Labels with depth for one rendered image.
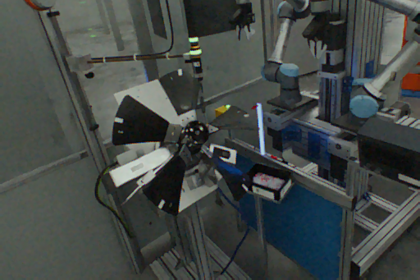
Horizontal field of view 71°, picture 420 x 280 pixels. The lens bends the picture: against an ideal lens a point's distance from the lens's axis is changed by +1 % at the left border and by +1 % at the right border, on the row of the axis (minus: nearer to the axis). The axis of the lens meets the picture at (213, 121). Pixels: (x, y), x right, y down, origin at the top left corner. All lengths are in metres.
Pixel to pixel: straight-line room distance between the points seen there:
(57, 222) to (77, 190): 0.23
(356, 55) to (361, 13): 0.22
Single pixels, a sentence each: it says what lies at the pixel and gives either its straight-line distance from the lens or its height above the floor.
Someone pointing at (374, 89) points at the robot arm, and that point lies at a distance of 1.50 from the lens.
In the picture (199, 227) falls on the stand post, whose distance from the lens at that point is 1.80.
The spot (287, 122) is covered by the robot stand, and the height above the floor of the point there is 0.93.
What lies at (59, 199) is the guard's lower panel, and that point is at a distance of 2.06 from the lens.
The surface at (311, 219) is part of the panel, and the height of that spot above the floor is 0.57.
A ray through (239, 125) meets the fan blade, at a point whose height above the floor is 1.16.
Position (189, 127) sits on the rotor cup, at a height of 1.25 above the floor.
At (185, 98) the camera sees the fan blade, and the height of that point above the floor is 1.33.
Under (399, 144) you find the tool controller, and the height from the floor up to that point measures 1.23.
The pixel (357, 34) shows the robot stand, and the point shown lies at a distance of 1.80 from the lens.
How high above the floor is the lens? 1.82
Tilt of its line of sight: 26 degrees down
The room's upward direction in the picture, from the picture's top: 9 degrees counter-clockwise
